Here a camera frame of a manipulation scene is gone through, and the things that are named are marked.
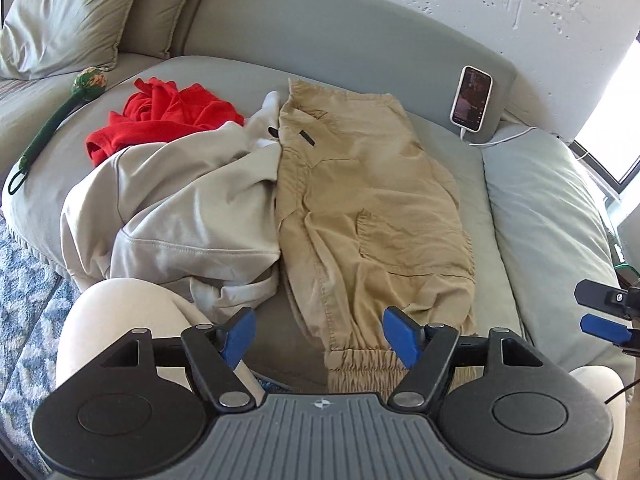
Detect blue patterned rug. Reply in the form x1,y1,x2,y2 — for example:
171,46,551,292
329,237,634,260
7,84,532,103
1,223,79,471

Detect person's knee in beige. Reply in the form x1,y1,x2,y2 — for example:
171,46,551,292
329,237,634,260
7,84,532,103
55,278,208,386

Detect grey throw pillow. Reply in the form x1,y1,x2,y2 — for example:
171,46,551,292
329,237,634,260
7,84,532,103
118,0,186,58
1,0,134,80

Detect white smartphone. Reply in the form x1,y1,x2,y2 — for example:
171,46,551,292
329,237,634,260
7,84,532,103
449,65,494,133

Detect khaki cargo pants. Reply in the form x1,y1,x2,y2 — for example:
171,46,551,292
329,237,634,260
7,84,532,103
276,80,475,395

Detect beige sweatshirt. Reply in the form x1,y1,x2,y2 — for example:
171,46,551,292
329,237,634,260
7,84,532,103
60,91,281,322

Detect rear grey throw pillow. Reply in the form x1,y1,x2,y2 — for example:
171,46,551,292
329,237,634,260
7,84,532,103
118,0,186,58

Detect red garment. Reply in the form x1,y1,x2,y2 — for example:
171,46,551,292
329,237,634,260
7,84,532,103
85,77,244,166

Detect white charging cable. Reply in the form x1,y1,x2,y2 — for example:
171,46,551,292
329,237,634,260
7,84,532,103
458,123,539,149

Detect front grey throw pillow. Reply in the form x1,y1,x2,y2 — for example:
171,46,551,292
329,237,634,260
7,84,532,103
1,0,134,80

